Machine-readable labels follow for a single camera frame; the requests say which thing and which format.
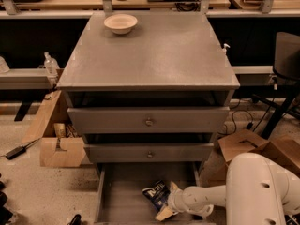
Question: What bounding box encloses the grey middle drawer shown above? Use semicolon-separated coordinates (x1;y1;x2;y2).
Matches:
84;143;214;163

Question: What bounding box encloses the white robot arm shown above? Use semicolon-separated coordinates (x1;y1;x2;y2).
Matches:
156;153;300;225

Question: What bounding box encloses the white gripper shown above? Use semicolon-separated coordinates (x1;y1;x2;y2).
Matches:
155;181;187;221

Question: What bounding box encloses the black power adapter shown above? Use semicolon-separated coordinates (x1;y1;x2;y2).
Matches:
5;140;38;160

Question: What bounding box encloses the white ceramic bowl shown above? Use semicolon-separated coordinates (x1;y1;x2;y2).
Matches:
104;14;138;35

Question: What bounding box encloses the grey top drawer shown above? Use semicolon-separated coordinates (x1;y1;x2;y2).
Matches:
67;107;229;135

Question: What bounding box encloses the grey wooden drawer cabinet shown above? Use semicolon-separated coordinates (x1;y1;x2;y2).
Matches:
56;10;241;225

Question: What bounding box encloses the cardboard box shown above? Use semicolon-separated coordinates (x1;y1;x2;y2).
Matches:
22;91;86;168
208;129;300;186

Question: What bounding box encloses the blue chip bag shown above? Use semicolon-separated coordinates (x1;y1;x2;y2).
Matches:
142;180;170;212

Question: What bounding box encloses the cardboard box on right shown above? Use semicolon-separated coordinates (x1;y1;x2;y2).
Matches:
208;129;300;186

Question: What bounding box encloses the clear plastic bottle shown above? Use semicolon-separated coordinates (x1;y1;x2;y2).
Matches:
44;52;59;77

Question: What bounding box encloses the white pump dispenser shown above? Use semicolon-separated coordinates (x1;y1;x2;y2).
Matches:
222;43;231;54

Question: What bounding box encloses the black cable on floor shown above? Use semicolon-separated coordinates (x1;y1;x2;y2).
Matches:
218;98;255;137

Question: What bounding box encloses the black office chair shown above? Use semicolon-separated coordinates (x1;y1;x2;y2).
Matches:
252;32;300;139

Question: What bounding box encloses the grey open bottom drawer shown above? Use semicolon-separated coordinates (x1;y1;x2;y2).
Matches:
96;162;204;225

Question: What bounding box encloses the cardboard box on left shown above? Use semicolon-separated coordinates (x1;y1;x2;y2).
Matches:
22;91;86;168

